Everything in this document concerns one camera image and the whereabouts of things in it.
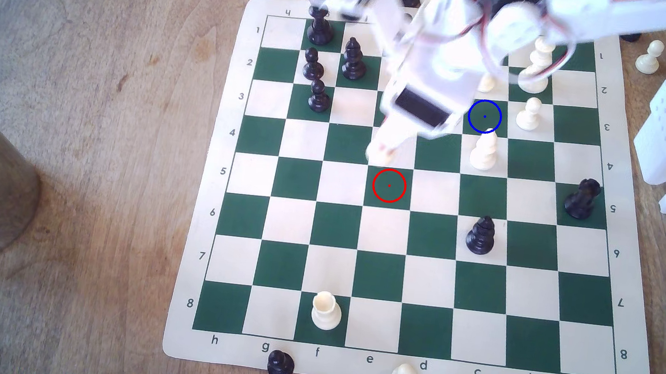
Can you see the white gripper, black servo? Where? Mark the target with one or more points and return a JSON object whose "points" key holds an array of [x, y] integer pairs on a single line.
{"points": [[419, 107]]}

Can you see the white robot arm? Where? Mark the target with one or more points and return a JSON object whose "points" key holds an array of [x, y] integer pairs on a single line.
{"points": [[623, 16]]}

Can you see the black bishop chess piece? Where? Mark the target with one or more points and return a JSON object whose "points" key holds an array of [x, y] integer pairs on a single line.
{"points": [[353, 62], [480, 238]]}

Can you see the black pawn chess piece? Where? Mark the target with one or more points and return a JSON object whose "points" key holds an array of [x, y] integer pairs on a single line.
{"points": [[313, 67], [280, 367], [319, 99]]}

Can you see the white bishop chess piece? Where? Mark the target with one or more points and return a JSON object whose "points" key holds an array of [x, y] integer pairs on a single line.
{"points": [[484, 153]]}

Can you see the tall black chess piece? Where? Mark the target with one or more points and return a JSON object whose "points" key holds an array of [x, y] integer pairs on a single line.
{"points": [[320, 28]]}

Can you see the green and white chess mat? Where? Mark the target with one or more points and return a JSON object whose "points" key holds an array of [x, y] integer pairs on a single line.
{"points": [[379, 278]]}

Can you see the tall white chess piece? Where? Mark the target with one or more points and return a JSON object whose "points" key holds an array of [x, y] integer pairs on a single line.
{"points": [[535, 75]]}

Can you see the white rook chess piece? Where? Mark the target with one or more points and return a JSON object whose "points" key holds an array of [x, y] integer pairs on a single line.
{"points": [[326, 313]]}

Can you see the black knight chess piece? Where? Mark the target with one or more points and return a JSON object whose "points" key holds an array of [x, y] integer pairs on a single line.
{"points": [[581, 202]]}

